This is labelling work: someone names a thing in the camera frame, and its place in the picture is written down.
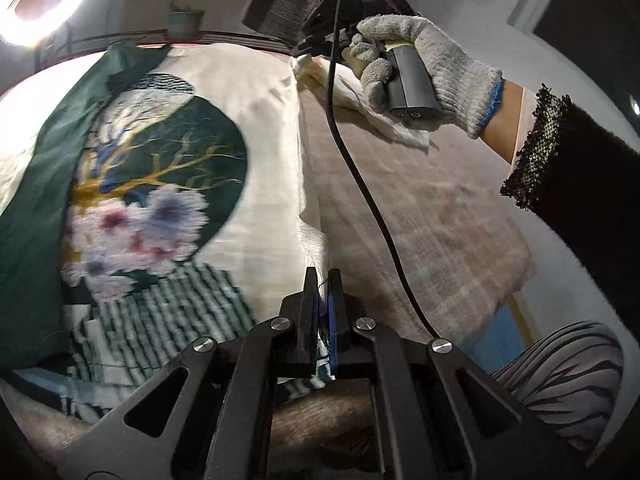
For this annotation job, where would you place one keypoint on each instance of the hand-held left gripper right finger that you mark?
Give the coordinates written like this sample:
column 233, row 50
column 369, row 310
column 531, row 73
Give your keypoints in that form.
column 338, row 327

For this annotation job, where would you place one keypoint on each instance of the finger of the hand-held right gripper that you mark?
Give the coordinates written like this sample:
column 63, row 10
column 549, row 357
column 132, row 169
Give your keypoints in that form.
column 306, row 49

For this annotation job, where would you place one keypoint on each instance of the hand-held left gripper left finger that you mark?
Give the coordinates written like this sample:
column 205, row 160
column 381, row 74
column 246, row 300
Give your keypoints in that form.
column 310, row 322

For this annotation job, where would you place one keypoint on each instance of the white floral printed garment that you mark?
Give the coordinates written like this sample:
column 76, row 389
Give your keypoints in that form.
column 200, row 160

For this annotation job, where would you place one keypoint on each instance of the person's right forearm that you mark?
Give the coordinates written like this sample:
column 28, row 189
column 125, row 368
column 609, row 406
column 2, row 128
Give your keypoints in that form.
column 590, row 170

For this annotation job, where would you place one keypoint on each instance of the person's right hand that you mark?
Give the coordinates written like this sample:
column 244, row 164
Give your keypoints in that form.
column 450, row 67

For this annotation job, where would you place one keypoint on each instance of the dark striped cloth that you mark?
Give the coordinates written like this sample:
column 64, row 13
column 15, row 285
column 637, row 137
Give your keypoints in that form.
column 290, row 0

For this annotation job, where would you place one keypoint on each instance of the green plant pot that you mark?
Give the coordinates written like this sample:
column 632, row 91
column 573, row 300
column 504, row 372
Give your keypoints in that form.
column 184, row 22

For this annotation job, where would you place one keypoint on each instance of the beige plaid blanket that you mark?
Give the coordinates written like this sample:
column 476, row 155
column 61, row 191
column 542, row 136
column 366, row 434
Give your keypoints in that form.
column 430, row 220

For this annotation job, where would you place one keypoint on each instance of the person's striped pants leg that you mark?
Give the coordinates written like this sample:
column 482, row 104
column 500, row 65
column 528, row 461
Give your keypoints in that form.
column 570, row 375

